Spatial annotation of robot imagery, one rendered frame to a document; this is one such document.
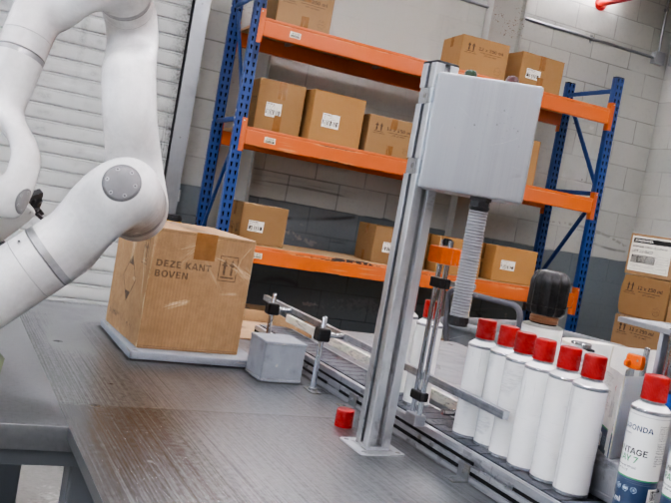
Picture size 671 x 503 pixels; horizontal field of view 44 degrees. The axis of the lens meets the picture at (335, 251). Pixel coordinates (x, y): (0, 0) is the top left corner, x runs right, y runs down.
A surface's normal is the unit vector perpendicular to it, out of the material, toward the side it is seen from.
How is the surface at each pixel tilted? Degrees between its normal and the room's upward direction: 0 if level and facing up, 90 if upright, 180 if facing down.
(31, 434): 90
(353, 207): 90
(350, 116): 90
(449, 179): 90
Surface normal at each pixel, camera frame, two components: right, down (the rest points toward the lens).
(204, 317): 0.47, 0.13
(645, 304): -0.87, -0.12
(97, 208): -0.39, 0.22
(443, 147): -0.16, 0.03
